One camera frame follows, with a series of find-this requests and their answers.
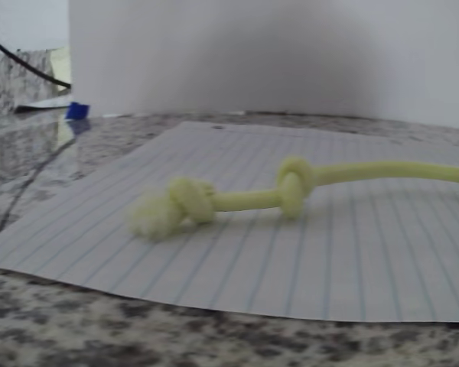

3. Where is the yellow-green knotted rope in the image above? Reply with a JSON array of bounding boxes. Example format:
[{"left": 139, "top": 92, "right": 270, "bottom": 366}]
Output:
[{"left": 124, "top": 154, "right": 459, "bottom": 242}]

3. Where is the lined paper sheet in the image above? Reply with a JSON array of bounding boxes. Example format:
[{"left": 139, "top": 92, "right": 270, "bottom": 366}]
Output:
[{"left": 0, "top": 121, "right": 459, "bottom": 324}]

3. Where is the flat white sheet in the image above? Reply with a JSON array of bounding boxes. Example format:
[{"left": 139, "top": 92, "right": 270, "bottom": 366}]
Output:
[{"left": 14, "top": 95, "right": 73, "bottom": 113}]

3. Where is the pale yellow sticky note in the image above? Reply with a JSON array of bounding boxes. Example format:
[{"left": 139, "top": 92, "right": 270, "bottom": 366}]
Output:
[{"left": 50, "top": 46, "right": 71, "bottom": 92}]

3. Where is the thin black cable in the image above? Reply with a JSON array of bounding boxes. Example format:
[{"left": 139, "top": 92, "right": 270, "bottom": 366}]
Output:
[{"left": 0, "top": 29, "right": 72, "bottom": 89}]

